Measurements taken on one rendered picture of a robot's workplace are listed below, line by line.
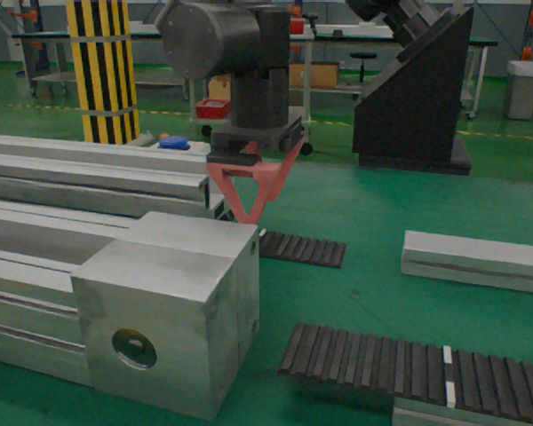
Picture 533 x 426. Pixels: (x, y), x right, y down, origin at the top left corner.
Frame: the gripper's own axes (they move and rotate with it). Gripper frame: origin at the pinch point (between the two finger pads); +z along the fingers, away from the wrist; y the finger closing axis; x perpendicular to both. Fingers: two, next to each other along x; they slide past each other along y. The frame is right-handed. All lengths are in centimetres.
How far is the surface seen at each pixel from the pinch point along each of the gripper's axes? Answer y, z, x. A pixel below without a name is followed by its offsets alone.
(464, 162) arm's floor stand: -39.4, 4.9, 25.0
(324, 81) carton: -471, 54, -74
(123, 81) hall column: -265, 31, -194
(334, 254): 0.2, 4.4, 8.3
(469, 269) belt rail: 1.2, 3.3, 21.7
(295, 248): 0.5, 4.2, 4.1
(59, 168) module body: 4.9, -3.8, -21.3
